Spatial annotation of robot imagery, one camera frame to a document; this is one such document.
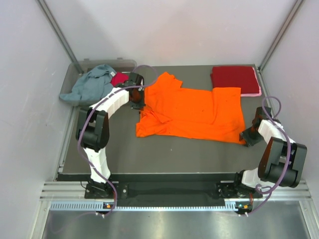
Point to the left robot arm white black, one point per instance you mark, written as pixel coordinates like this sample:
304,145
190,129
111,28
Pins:
92,132

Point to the corner aluminium post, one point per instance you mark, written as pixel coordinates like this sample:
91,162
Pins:
281,33
59,33

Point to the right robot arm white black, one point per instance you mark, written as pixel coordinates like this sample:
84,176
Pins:
282,158

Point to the clear grey plastic bin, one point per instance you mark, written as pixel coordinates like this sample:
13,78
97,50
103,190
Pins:
72,74

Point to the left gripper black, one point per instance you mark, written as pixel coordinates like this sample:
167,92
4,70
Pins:
139,106

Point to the right corner aluminium post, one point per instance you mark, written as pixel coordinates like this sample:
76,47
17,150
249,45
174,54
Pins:
281,33

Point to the folded pink t shirt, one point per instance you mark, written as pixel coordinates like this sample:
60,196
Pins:
259,93

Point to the magenta t shirt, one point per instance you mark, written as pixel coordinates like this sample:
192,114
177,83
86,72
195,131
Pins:
119,78

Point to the folded dark red t shirt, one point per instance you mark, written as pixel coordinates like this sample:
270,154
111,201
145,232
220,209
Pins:
234,76

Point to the left corner aluminium post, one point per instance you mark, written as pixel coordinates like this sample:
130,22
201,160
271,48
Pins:
59,33

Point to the orange t shirt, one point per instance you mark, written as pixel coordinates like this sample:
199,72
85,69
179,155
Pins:
173,110

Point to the grey slotted cable duct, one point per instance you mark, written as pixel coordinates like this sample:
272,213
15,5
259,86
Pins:
100,206

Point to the grey blue t shirt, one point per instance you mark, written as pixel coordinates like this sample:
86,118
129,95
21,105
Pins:
92,86

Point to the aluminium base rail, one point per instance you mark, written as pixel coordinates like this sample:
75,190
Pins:
167,190

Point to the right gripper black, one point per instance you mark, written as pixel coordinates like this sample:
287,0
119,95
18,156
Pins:
249,141

